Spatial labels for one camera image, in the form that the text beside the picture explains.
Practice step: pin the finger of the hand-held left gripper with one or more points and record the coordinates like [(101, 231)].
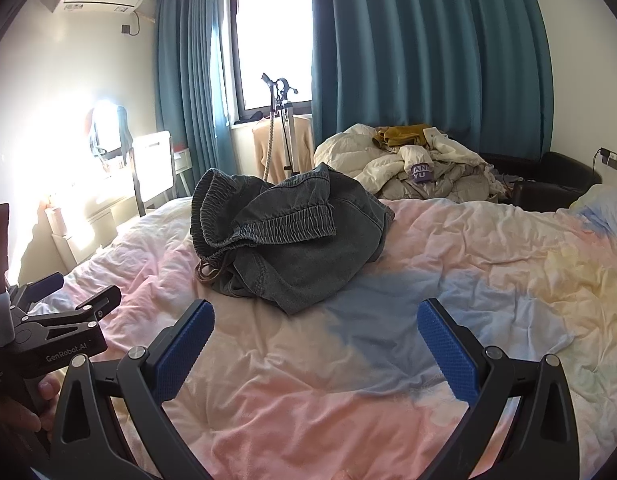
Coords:
[(96, 302), (43, 284)]

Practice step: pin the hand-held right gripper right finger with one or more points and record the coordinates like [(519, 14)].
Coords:
[(446, 355)]

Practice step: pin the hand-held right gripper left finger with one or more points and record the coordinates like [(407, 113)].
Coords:
[(186, 350)]

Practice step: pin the grey-blue denim pants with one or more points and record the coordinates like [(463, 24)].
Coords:
[(298, 260)]

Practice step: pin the person's left hand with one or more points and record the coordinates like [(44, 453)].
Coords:
[(13, 415)]

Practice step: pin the pastel tie-dye bed blanket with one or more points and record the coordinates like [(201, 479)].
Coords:
[(313, 385)]

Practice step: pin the white side table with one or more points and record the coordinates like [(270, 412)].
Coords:
[(183, 165)]

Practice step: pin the grey-blue hanging cloth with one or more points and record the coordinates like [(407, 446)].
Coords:
[(124, 130)]

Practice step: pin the grey garment purple label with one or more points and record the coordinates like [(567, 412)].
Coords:
[(453, 180)]

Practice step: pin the black leather sofa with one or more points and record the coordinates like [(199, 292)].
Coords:
[(558, 170)]

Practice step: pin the pastel pillow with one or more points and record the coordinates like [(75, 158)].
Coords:
[(603, 205)]

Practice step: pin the white crumpled duvet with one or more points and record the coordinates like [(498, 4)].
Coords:
[(348, 155)]

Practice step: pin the mustard yellow cloth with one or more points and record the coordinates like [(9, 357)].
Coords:
[(398, 135)]

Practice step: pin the beige hanging garment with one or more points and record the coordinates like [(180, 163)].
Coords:
[(303, 145)]

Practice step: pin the narrow teal curtain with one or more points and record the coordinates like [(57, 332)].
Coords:
[(188, 85)]

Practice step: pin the garment steamer stand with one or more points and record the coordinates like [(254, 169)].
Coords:
[(288, 135)]

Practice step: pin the black air conditioner plug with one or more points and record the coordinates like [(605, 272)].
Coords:
[(125, 29)]

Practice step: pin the wide teal curtain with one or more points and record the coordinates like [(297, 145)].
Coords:
[(428, 50)]

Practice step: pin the dark-framed window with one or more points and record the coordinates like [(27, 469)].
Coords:
[(273, 35)]

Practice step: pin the wall socket with plug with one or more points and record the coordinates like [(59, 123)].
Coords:
[(613, 160)]

